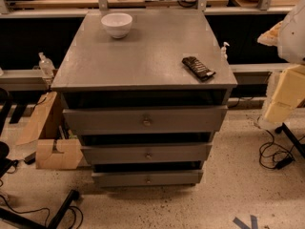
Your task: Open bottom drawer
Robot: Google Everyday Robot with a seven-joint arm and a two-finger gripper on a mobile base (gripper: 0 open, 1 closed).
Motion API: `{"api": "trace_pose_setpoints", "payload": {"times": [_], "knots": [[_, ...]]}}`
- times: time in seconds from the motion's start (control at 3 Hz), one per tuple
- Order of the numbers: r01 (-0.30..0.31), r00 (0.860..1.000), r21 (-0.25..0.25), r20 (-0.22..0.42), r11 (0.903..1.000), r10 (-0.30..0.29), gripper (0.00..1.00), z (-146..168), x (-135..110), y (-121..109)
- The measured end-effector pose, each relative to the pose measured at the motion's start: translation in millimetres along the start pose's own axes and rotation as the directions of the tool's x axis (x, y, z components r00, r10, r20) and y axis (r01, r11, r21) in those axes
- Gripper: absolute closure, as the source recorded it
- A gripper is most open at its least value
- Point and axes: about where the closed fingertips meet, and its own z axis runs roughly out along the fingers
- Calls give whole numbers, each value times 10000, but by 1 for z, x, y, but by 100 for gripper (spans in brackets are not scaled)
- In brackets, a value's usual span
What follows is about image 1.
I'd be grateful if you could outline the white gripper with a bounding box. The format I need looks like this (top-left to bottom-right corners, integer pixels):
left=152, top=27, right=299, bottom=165
left=257, top=21, right=305, bottom=123

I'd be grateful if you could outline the grey bottom drawer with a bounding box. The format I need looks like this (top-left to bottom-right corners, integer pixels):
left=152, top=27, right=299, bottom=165
left=91, top=170, right=203, bottom=187

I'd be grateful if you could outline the grey drawer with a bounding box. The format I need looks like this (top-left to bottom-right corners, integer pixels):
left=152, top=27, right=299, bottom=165
left=81, top=143, right=212, bottom=164
left=91, top=170, right=203, bottom=187
left=63, top=106, right=227, bottom=135

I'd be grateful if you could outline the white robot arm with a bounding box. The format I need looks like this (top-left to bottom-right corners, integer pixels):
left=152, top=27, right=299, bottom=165
left=257, top=0, right=305, bottom=123

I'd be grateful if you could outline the grey top drawer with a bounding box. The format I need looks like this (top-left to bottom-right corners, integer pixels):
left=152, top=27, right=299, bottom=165
left=63, top=106, right=227, bottom=135

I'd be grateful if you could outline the grey middle drawer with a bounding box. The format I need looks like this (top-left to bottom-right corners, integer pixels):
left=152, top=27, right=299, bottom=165
left=81, top=143, right=212, bottom=164

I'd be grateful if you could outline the grey drawer cabinet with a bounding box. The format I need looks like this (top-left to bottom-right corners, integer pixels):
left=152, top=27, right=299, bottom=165
left=51, top=9, right=237, bottom=173

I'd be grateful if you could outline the small white pump bottle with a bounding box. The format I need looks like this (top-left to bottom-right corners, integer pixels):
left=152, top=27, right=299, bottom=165
left=220, top=42, right=230, bottom=59

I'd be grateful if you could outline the dark snack bar wrapper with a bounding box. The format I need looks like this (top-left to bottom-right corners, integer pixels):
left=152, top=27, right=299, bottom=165
left=182, top=56, right=215, bottom=81

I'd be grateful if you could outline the black stand leg right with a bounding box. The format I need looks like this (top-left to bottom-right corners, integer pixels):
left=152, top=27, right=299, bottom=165
left=274, top=123, right=305, bottom=158

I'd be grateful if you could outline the black stand leg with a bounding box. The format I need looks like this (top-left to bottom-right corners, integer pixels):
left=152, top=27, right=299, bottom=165
left=274, top=123, right=305, bottom=158
left=0, top=190, right=80, bottom=229

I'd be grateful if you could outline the white ceramic bowl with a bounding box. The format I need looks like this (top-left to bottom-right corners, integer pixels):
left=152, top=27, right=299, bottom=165
left=101, top=12, right=132, bottom=38

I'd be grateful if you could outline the blue tape mark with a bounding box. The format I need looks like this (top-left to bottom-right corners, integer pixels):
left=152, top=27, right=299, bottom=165
left=233, top=215, right=259, bottom=229

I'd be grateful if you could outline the clear pump bottle left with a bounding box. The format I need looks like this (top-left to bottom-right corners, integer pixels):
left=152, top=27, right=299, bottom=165
left=38, top=52, right=55, bottom=77

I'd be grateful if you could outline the brown cardboard box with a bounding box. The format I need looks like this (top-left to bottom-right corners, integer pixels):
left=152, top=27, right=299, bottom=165
left=16, top=92, right=83, bottom=170

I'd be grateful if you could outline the black stand leg left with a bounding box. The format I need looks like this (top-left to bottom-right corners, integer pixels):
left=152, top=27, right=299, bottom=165
left=0, top=190, right=80, bottom=229

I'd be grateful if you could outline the black cable with adapter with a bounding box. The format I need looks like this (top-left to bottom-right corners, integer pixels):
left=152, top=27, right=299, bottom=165
left=257, top=129, right=305, bottom=171

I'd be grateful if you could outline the black floor cable left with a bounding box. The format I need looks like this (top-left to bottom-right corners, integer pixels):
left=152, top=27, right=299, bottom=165
left=0, top=194, right=84, bottom=229

